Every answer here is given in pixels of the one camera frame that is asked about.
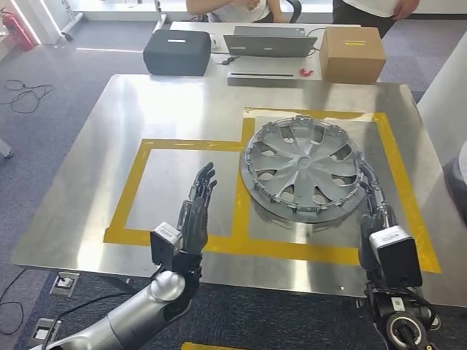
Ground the grey flat slotted device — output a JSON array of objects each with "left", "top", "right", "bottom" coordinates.
[{"left": 227, "top": 71, "right": 323, "bottom": 90}]

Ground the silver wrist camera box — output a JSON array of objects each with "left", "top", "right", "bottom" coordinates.
[
  {"left": 150, "top": 222, "right": 182, "bottom": 271},
  {"left": 369, "top": 225, "right": 423, "bottom": 289}
]

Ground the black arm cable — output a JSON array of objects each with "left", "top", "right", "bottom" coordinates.
[{"left": 39, "top": 289, "right": 135, "bottom": 350}]

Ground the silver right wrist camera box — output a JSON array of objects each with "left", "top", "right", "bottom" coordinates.
[{"left": 369, "top": 225, "right": 423, "bottom": 289}]

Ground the silver plastic wheel hubcap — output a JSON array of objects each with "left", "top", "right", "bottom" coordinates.
[{"left": 240, "top": 115, "right": 366, "bottom": 225}]

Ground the black floor cable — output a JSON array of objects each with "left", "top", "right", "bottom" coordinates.
[
  {"left": 0, "top": 79, "right": 54, "bottom": 115},
  {"left": 0, "top": 268, "right": 27, "bottom": 337}
]

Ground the black hard carry case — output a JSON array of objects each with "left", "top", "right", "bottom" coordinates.
[{"left": 143, "top": 28, "right": 212, "bottom": 77}]

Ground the white desk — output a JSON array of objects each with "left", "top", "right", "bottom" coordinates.
[{"left": 169, "top": 21, "right": 382, "bottom": 89}]

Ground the white desk leg frame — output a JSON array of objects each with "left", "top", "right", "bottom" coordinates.
[{"left": 60, "top": 0, "right": 85, "bottom": 42}]

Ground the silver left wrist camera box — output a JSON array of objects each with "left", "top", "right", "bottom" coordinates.
[{"left": 150, "top": 222, "right": 182, "bottom": 271}]

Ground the brown cardboard box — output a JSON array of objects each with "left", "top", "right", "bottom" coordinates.
[{"left": 320, "top": 26, "right": 387, "bottom": 85}]

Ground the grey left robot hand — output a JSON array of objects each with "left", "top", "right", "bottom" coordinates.
[{"left": 176, "top": 161, "right": 218, "bottom": 257}]

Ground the metal floor socket plate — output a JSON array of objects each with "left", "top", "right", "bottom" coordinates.
[
  {"left": 50, "top": 271, "right": 80, "bottom": 298},
  {"left": 28, "top": 317, "right": 62, "bottom": 350}
]

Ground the grey laptop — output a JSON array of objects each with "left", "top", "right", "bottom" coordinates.
[{"left": 223, "top": 25, "right": 318, "bottom": 59}]

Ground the white table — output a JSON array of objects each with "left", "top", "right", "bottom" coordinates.
[{"left": 417, "top": 31, "right": 467, "bottom": 168}]

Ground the stainless steel workbench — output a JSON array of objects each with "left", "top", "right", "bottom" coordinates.
[{"left": 11, "top": 74, "right": 467, "bottom": 308}]

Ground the red fire extinguisher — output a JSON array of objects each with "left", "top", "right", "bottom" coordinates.
[{"left": 0, "top": 8, "right": 36, "bottom": 53}]

